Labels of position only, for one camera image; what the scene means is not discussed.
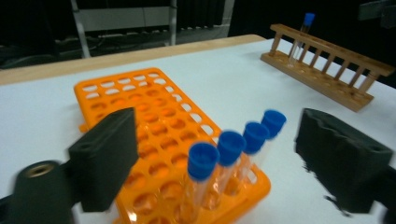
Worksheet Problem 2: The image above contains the wooden test tube rack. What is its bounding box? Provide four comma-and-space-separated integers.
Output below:
261, 23, 396, 113

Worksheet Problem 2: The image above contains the grey metal stand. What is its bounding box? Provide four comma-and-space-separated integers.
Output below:
69, 0, 236, 60

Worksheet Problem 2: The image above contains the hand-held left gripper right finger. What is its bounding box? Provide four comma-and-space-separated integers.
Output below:
293, 107, 395, 216

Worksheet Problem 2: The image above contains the orange plastic tube rack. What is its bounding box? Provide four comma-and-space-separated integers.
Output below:
73, 67, 272, 224

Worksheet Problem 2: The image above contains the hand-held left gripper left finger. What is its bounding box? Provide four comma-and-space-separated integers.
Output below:
68, 106, 139, 213

